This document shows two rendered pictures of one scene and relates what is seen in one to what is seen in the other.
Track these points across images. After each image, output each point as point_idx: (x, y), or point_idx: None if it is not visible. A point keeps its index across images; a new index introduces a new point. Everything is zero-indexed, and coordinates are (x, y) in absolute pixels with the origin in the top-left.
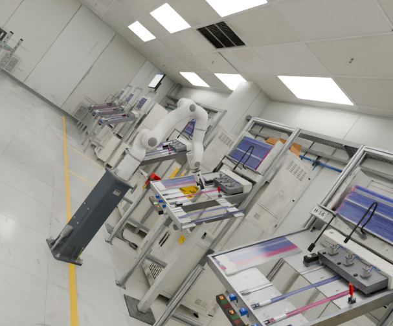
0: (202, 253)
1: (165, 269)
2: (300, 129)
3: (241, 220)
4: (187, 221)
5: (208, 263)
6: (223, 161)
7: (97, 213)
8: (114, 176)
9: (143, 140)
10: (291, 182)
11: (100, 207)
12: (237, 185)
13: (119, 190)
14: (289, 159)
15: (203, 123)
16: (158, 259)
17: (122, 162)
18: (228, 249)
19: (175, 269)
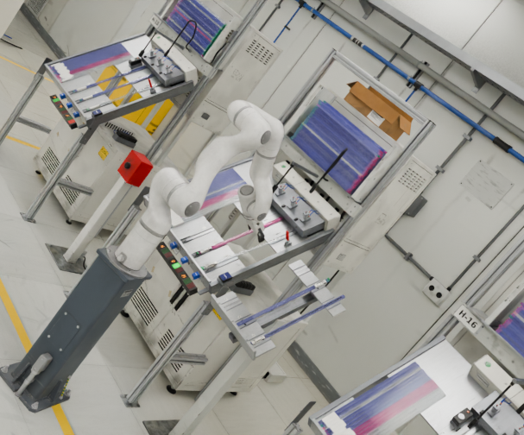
0: None
1: (211, 387)
2: (433, 123)
3: None
4: (259, 338)
5: (311, 426)
6: None
7: (94, 330)
8: (123, 275)
9: (173, 206)
10: (400, 198)
11: (98, 323)
12: (316, 218)
13: (130, 288)
14: (406, 167)
15: (276, 147)
16: (187, 353)
17: (131, 242)
18: (337, 400)
19: (229, 386)
